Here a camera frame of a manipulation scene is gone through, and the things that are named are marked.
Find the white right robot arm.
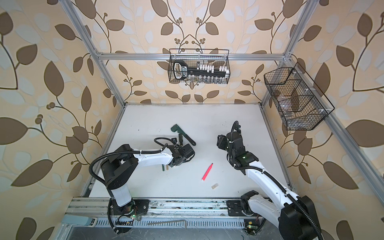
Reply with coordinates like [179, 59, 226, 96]
[217, 132, 324, 240]

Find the black wire basket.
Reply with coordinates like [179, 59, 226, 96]
[168, 48, 231, 85]
[264, 63, 335, 131]

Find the black socket set holder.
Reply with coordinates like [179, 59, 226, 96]
[170, 60, 231, 81]

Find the pink highlighter pen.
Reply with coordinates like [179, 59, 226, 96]
[202, 164, 213, 181]

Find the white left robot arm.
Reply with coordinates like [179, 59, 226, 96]
[100, 144, 195, 207]

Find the black yellow screwdriver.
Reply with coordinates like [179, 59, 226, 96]
[179, 133, 184, 146]

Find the black wire basket centre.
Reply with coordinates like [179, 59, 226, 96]
[168, 48, 231, 85]

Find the green pipe wrench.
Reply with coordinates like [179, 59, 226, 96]
[171, 124, 197, 146]

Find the black wire basket right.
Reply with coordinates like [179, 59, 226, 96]
[264, 63, 335, 131]

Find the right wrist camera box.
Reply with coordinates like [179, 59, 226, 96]
[231, 126, 241, 142]

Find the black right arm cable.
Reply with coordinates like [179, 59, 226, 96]
[229, 120, 325, 240]

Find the aluminium frame rail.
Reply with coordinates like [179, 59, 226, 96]
[60, 1, 384, 203]

